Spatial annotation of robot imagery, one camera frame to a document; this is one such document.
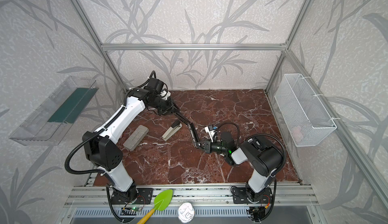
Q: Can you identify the beige stapler black cap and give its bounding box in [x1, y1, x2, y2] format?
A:
[162, 120, 182, 142]

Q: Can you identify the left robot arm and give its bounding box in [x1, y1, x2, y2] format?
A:
[64, 87, 175, 193]

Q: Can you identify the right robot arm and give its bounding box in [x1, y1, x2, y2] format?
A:
[195, 132, 287, 199]

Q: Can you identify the grey rectangular block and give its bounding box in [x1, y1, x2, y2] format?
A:
[123, 125, 149, 151]

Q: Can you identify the crumpled white paper cup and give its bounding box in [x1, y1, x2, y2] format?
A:
[178, 202, 195, 224]

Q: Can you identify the green plastic toy shovel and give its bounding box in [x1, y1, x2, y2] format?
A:
[137, 189, 173, 224]

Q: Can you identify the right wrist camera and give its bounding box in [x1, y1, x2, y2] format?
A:
[204, 125, 218, 142]

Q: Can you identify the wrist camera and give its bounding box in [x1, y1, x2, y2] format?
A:
[204, 125, 218, 142]
[144, 78, 171, 100]

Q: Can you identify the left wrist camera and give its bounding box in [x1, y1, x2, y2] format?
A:
[144, 78, 171, 100]

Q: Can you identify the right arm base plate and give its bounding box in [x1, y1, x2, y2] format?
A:
[230, 186, 273, 205]

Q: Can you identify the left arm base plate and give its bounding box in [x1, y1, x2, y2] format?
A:
[110, 188, 153, 205]

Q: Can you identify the white wire mesh basket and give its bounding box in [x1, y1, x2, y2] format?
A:
[274, 74, 337, 147]

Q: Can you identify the aluminium front rail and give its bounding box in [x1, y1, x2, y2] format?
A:
[64, 182, 319, 207]

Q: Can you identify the clear plastic wall tray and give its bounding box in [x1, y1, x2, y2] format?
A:
[9, 76, 99, 146]

